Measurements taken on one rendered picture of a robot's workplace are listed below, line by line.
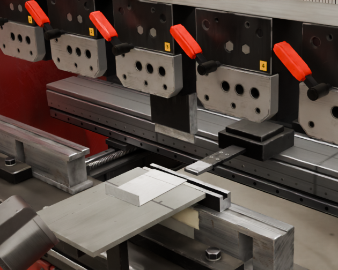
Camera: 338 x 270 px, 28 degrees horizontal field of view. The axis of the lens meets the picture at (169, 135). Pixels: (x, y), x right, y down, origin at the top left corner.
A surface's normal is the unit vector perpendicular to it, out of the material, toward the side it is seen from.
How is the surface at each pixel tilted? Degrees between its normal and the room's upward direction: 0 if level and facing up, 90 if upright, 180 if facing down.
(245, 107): 90
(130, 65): 90
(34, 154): 90
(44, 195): 0
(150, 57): 90
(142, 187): 0
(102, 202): 0
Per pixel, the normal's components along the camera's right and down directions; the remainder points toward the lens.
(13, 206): -0.36, -0.77
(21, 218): 0.53, 0.30
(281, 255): 0.71, 0.23
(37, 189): -0.04, -0.93
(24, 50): -0.70, 0.29
